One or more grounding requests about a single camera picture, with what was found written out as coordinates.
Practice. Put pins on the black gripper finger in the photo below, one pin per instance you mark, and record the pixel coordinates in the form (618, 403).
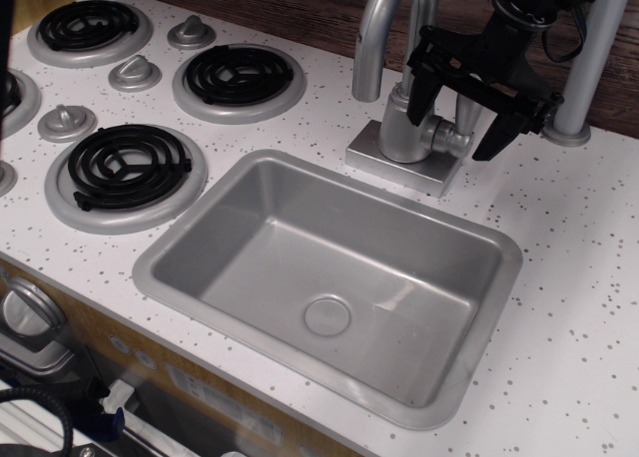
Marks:
(425, 89)
(503, 130)

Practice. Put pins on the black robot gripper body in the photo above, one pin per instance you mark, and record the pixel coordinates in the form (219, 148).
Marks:
(491, 67)

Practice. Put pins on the silver faucet lever handle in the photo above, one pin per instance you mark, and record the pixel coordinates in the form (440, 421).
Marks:
(453, 138)

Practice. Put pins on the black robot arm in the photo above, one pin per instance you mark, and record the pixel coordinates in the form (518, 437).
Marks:
(491, 69)

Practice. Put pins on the grey vertical support pole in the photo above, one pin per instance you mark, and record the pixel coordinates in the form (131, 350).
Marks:
(568, 127)

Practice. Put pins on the black coil burner middle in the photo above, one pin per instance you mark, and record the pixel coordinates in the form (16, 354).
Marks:
(238, 84)

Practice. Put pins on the black coil burner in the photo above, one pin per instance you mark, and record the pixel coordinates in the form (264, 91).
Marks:
(88, 34)
(238, 84)
(125, 179)

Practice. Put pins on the grey plastic sink basin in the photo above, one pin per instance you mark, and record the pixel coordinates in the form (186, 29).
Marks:
(384, 301)

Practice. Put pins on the grey stove knob back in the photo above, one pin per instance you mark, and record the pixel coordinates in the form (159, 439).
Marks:
(191, 34)

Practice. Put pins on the grey stove knob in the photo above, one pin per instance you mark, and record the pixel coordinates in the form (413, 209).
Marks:
(66, 124)
(191, 34)
(135, 75)

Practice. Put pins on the grey stove knob middle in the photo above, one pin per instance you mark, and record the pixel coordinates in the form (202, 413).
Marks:
(135, 75)

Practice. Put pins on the black coil burner front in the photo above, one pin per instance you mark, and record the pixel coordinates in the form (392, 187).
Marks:
(125, 179)

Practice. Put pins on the black coil burner back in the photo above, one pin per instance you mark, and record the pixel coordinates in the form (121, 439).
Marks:
(88, 34)

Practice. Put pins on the grey stove knob front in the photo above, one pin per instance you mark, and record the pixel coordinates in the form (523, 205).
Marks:
(66, 124)

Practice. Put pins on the partly hidden left burner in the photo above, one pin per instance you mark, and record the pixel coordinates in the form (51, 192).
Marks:
(21, 102)

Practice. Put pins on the dark blurred foreground object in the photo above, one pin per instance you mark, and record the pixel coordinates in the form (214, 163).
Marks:
(7, 38)

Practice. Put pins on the grey oven dial knob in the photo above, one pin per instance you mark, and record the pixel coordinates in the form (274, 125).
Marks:
(29, 316)

